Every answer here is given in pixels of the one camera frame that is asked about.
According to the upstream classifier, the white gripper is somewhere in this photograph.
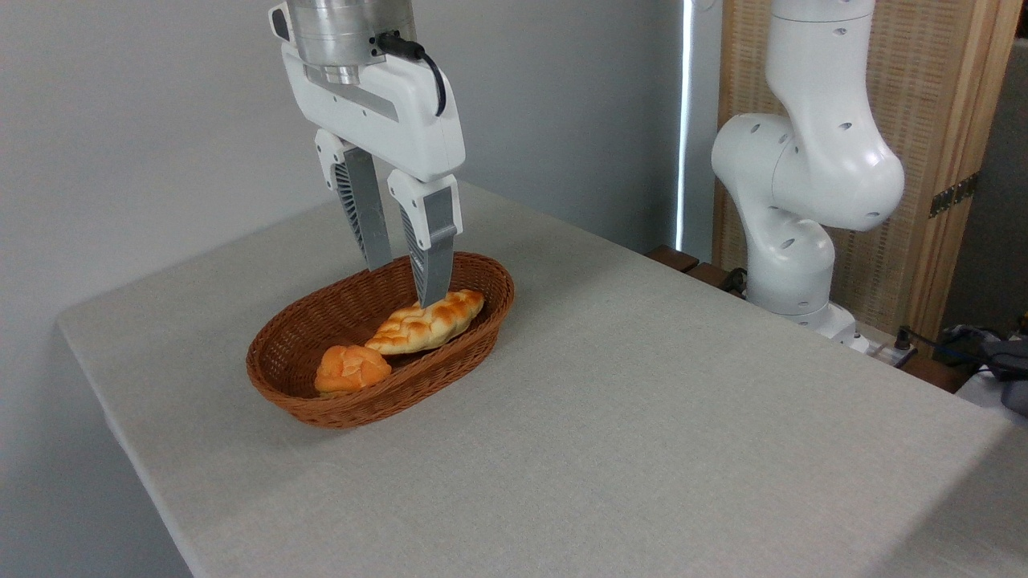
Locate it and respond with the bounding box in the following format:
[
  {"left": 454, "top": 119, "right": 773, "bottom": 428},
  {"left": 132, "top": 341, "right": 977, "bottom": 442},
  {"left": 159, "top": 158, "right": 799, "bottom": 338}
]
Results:
[{"left": 269, "top": 4, "right": 467, "bottom": 309}]

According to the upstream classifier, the long braided bread loaf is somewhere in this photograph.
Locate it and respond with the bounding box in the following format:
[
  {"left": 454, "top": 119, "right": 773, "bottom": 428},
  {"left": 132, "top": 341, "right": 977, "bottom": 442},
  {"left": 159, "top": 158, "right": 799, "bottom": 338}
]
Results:
[{"left": 365, "top": 289, "right": 486, "bottom": 356}]

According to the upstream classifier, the round orange bread roll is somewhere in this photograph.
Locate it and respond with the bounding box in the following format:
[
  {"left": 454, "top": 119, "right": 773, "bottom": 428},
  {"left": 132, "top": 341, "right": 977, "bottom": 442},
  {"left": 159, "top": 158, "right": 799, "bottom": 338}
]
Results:
[{"left": 314, "top": 344, "right": 393, "bottom": 396}]

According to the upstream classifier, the brown wicker oval basket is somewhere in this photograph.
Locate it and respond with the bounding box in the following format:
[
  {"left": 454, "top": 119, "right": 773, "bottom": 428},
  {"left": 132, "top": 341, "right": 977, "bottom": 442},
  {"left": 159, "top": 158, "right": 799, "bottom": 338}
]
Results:
[{"left": 246, "top": 251, "right": 516, "bottom": 429}]

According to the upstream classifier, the dark brown wooden slat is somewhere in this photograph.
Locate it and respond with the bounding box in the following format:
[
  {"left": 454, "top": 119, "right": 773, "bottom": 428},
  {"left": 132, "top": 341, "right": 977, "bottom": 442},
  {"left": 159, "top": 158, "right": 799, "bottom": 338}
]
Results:
[
  {"left": 647, "top": 246, "right": 700, "bottom": 274},
  {"left": 687, "top": 263, "right": 748, "bottom": 299}
]

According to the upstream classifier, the grey tablecloth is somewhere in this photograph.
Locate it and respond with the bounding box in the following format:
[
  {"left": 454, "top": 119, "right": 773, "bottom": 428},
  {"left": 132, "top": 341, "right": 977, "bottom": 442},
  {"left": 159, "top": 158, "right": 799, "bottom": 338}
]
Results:
[{"left": 56, "top": 178, "right": 1028, "bottom": 578}]

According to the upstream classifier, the white power strip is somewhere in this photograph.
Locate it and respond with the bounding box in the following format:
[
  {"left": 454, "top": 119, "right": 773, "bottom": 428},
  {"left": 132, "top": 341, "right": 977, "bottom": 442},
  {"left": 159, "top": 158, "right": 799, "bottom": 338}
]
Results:
[{"left": 851, "top": 321, "right": 918, "bottom": 368}]

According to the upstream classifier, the wooden woven folding screen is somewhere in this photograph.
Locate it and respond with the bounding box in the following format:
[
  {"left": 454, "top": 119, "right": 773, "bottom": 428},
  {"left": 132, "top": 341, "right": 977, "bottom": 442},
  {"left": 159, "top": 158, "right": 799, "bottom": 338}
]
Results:
[{"left": 713, "top": 0, "right": 1025, "bottom": 346}]

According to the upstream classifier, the dark metal screen hinge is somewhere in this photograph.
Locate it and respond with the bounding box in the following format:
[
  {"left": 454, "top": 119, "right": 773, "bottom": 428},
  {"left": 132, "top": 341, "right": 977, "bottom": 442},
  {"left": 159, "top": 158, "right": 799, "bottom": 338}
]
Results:
[{"left": 929, "top": 173, "right": 979, "bottom": 219}]

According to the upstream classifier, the dark grey bag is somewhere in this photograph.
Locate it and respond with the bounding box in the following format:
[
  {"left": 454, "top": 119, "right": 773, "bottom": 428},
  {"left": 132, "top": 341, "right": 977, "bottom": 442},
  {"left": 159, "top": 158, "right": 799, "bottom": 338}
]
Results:
[{"left": 936, "top": 321, "right": 1028, "bottom": 418}]

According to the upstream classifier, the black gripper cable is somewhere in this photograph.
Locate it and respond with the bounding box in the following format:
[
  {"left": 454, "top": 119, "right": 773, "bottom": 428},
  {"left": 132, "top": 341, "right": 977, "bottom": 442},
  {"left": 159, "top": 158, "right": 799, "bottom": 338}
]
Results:
[{"left": 377, "top": 32, "right": 447, "bottom": 117}]

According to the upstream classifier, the black power plug cable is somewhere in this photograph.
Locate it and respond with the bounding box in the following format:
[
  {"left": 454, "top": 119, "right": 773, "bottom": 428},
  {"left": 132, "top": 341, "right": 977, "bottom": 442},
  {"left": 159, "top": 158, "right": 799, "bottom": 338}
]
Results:
[{"left": 894, "top": 326, "right": 993, "bottom": 358}]

